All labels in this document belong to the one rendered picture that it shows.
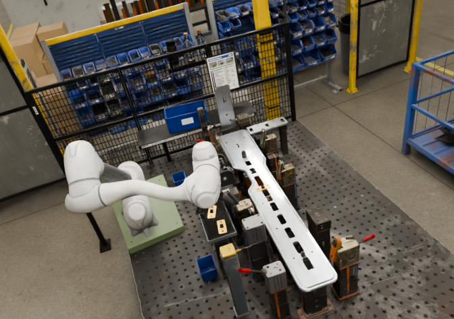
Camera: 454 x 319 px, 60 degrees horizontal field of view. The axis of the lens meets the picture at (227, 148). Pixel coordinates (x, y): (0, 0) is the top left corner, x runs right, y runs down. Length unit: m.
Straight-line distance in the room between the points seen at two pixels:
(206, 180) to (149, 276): 1.08
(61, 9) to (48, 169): 4.84
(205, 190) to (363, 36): 3.94
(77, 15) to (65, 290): 6.24
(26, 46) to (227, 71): 3.87
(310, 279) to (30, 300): 2.49
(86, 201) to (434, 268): 1.73
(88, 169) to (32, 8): 7.12
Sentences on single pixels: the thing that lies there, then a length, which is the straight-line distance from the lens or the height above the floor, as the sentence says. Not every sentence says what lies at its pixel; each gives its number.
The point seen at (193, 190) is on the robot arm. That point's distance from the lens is 1.45.
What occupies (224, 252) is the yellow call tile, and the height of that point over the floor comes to 1.16.
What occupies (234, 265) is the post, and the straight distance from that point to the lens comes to 1.81.
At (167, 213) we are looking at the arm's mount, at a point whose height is 0.82.
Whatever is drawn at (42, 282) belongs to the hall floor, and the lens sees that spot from 3.77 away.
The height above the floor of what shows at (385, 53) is 0.35.
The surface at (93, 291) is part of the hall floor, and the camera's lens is 3.46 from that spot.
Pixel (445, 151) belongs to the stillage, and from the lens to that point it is 4.03.
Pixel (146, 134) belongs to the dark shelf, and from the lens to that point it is 2.97.
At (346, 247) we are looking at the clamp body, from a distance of 1.88.
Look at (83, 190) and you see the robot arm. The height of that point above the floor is 1.51.
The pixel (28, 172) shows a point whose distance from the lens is 4.49.
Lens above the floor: 2.50
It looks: 35 degrees down
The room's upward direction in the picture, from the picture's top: 11 degrees counter-clockwise
